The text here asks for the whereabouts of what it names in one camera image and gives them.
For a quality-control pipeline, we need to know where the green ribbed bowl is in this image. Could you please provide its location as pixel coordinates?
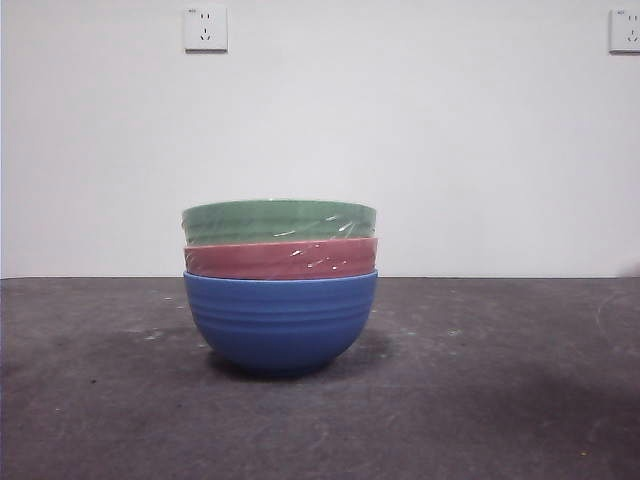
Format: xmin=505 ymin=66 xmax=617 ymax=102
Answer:
xmin=180 ymin=199 xmax=379 ymax=249

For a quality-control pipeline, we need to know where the red ribbed bowl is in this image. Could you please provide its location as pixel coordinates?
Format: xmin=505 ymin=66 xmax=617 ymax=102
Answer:
xmin=182 ymin=236 xmax=380 ymax=280

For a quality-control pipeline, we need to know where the blue ribbed bowl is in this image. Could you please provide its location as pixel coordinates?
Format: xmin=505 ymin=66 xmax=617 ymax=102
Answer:
xmin=182 ymin=269 xmax=379 ymax=379

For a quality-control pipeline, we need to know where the white wall socket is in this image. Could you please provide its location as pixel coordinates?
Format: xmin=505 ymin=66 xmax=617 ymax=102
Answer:
xmin=608 ymin=8 xmax=640 ymax=56
xmin=183 ymin=4 xmax=229 ymax=54

